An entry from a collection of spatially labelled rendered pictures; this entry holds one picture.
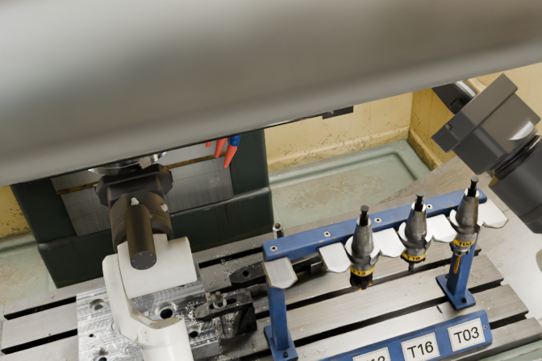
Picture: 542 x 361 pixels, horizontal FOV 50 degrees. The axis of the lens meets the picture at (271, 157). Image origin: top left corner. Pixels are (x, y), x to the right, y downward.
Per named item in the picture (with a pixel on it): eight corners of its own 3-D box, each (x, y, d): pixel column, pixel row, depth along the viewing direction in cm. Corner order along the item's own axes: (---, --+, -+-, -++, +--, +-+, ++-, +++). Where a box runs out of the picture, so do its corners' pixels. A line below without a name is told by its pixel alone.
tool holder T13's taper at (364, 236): (370, 236, 112) (372, 211, 108) (377, 253, 109) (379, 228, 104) (348, 239, 112) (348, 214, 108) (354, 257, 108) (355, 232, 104)
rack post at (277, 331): (298, 358, 129) (293, 273, 110) (276, 366, 128) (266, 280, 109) (285, 322, 136) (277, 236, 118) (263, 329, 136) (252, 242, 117)
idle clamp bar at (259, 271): (332, 268, 147) (332, 251, 143) (236, 302, 142) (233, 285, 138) (324, 255, 151) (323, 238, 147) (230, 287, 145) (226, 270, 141)
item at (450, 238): (461, 239, 112) (462, 237, 112) (436, 246, 111) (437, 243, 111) (443, 215, 117) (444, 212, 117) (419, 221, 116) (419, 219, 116)
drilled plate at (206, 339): (220, 354, 127) (217, 341, 124) (85, 393, 122) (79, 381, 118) (200, 275, 144) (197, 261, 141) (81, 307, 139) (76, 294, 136)
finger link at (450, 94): (434, 55, 62) (476, 97, 61) (419, 72, 65) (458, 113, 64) (426, 61, 61) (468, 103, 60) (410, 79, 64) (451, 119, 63)
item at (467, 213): (468, 206, 116) (473, 181, 112) (483, 221, 113) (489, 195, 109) (449, 214, 115) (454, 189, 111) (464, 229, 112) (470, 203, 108)
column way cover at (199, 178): (239, 200, 169) (216, 43, 137) (73, 242, 161) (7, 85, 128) (235, 189, 173) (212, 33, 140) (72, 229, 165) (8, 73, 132)
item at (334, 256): (355, 269, 108) (356, 267, 108) (328, 277, 107) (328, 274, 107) (341, 242, 114) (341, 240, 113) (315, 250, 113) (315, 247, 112)
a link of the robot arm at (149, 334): (166, 239, 85) (186, 329, 85) (104, 255, 84) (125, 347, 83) (165, 242, 79) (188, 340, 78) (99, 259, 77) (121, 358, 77)
